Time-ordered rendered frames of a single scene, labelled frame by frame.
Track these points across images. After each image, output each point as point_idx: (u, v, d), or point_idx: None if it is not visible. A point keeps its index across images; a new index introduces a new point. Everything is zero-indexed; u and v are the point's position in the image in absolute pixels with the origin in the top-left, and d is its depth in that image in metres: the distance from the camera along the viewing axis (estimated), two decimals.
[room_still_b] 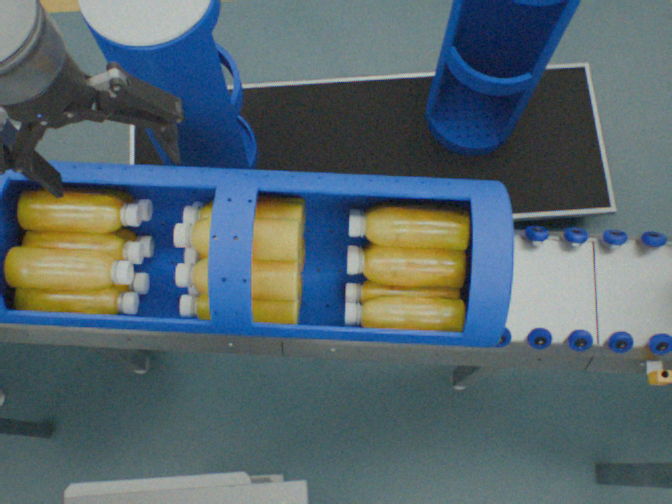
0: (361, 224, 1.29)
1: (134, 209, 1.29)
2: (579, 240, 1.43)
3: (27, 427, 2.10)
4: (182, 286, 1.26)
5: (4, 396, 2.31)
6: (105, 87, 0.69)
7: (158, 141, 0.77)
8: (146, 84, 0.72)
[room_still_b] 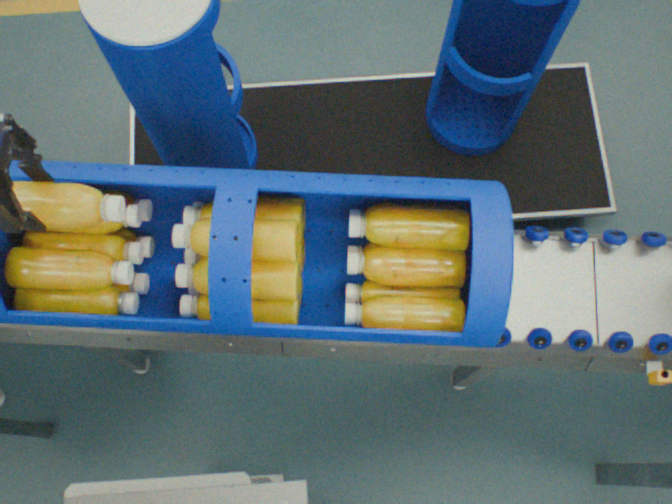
0: (361, 225, 1.29)
1: (134, 210, 1.29)
2: (579, 240, 1.43)
3: (27, 427, 2.10)
4: (182, 287, 1.27)
5: (4, 396, 2.31)
6: None
7: None
8: (4, 219, 0.99)
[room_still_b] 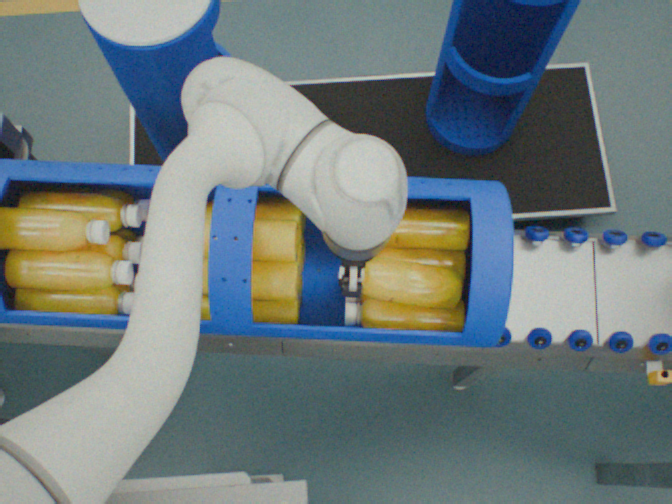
0: None
1: (134, 210, 1.29)
2: (579, 240, 1.43)
3: None
4: None
5: (4, 396, 2.31)
6: (349, 277, 1.02)
7: (341, 277, 1.14)
8: (358, 292, 1.06)
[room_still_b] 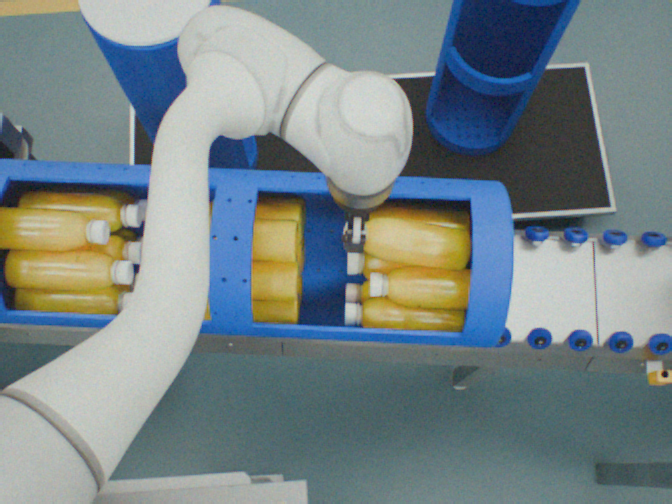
0: None
1: (134, 210, 1.29)
2: (579, 240, 1.43)
3: None
4: None
5: None
6: (353, 229, 1.01)
7: (344, 233, 1.13)
8: (361, 246, 1.05)
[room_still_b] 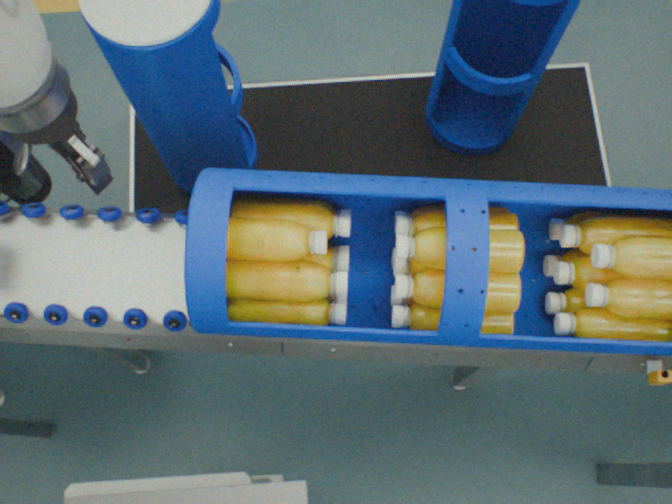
0: (576, 235, 1.28)
1: (347, 220, 1.29)
2: None
3: (27, 427, 2.10)
4: (400, 297, 1.26)
5: (4, 396, 2.31)
6: (80, 154, 0.78)
7: (79, 176, 0.89)
8: (103, 163, 0.83)
